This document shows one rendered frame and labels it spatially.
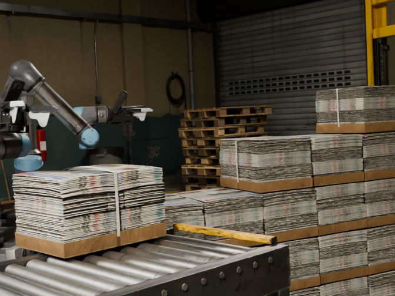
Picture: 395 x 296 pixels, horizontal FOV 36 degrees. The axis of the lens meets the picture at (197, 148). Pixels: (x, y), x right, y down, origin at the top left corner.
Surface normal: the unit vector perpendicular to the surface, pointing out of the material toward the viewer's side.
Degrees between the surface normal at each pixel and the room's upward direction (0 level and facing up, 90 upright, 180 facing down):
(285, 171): 90
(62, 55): 90
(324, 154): 90
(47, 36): 90
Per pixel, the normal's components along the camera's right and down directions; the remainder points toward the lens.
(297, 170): 0.42, 0.03
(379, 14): -0.90, 0.07
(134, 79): 0.70, 0.00
